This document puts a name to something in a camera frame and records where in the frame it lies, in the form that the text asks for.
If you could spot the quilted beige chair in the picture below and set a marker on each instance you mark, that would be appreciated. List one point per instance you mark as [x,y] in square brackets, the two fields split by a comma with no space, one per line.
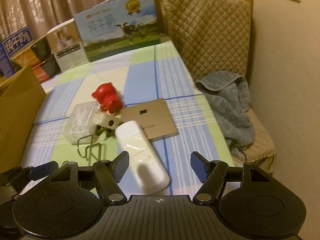
[214,35]

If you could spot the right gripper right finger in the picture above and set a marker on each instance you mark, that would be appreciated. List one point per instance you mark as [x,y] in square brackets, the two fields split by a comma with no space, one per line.
[212,176]

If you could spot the checkered tablecloth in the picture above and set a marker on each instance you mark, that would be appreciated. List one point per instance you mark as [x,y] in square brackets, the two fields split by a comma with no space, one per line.
[143,77]

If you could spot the gold TP-Link panel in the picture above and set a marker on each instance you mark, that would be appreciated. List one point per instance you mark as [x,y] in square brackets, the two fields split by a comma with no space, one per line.
[153,117]

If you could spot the red pig figurine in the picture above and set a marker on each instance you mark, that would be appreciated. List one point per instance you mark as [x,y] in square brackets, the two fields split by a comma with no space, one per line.
[108,98]

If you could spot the light blue milk carton box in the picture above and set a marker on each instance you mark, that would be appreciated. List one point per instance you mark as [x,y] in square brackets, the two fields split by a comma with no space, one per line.
[117,26]

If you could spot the metal wire clip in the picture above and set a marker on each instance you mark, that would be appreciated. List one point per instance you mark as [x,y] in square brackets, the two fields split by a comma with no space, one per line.
[88,149]

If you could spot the white oblong device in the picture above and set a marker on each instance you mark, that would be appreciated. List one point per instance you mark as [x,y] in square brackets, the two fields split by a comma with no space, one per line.
[145,165]

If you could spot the grey towel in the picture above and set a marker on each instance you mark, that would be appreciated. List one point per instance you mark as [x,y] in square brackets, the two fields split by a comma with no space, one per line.
[228,96]

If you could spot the instant noodle bowl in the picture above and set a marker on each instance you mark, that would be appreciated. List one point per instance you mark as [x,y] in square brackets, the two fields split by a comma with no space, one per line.
[38,56]

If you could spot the open cardboard box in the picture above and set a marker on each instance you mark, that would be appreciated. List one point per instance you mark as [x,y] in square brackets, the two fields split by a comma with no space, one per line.
[21,99]

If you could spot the clear box of floss picks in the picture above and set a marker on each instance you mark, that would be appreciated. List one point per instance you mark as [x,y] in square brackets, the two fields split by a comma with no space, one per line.
[79,125]

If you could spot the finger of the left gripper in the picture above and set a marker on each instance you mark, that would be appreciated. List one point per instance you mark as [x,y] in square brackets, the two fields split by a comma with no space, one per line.
[36,173]

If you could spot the white product box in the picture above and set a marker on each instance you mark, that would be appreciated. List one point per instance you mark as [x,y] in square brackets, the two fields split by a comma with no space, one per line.
[66,46]

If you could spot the dark blue milk box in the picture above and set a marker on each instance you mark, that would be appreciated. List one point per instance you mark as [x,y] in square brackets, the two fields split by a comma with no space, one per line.
[11,45]

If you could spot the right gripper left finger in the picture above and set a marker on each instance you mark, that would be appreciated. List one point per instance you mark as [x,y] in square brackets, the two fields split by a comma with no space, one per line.
[108,175]

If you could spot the white power plug adapter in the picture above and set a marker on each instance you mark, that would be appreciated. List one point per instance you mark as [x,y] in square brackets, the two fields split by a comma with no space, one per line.
[105,122]

